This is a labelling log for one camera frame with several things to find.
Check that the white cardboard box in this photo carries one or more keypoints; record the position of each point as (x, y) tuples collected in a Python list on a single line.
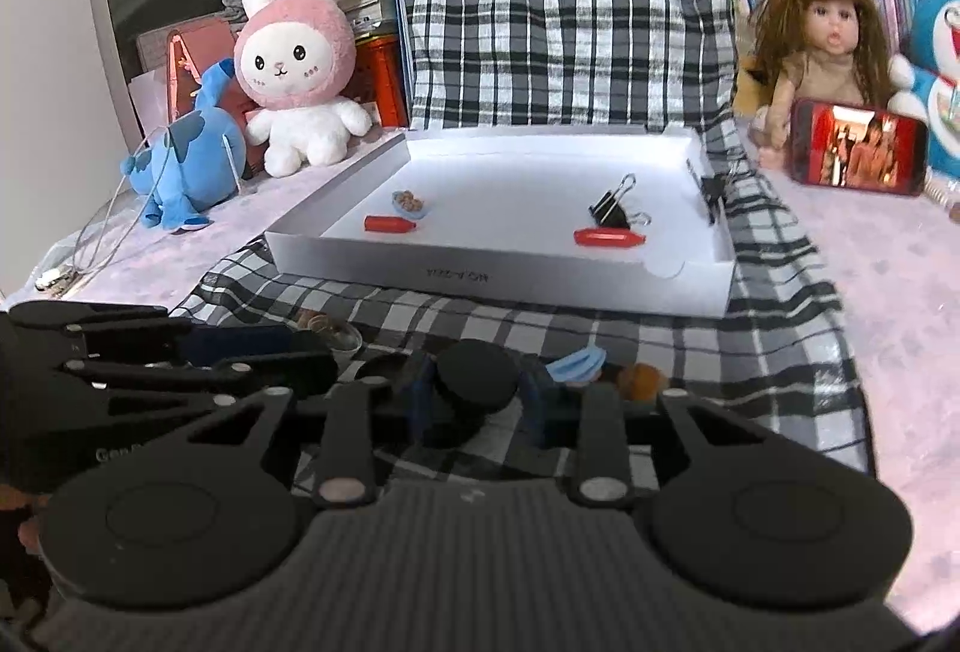
[(510, 187)]

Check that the blue plush toy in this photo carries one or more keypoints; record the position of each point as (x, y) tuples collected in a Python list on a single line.
[(195, 157)]

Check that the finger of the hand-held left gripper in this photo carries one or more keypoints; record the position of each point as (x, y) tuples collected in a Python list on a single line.
[(240, 346), (285, 373)]

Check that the red cone-shaped cap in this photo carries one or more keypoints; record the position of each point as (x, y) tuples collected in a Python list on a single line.
[(386, 224)]

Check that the pink white rabbit plush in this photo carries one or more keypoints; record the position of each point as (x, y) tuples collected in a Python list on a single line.
[(292, 59)]

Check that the black white plaid cloth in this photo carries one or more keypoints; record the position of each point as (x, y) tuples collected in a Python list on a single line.
[(570, 21)]

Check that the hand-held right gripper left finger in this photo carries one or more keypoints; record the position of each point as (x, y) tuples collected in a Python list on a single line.
[(420, 397)]

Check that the black binder clip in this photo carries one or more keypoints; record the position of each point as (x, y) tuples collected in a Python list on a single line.
[(712, 190), (611, 213)]

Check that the smartphone in red case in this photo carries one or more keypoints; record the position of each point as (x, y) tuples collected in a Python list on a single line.
[(855, 145)]

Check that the long red clip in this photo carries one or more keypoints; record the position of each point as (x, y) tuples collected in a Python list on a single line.
[(607, 237)]

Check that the brown walnut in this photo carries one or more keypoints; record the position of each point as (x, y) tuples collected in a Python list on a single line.
[(315, 322), (643, 382)]

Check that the small blue toy car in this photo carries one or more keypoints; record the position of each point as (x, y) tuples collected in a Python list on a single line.
[(574, 367)]

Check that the person's left hand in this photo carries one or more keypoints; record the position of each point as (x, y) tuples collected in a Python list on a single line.
[(30, 536)]

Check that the black round disc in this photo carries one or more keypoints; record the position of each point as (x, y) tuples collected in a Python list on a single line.
[(476, 378)]

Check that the blue cat plush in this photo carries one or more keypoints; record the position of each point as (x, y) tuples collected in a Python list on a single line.
[(937, 21)]

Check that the pink board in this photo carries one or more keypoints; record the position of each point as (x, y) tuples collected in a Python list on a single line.
[(195, 44)]

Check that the small blue toy brown top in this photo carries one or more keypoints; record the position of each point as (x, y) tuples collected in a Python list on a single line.
[(411, 207)]

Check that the long-haired doll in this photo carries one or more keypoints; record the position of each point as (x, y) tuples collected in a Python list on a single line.
[(825, 21)]

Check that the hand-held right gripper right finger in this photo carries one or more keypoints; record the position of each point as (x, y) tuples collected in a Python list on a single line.
[(536, 404)]

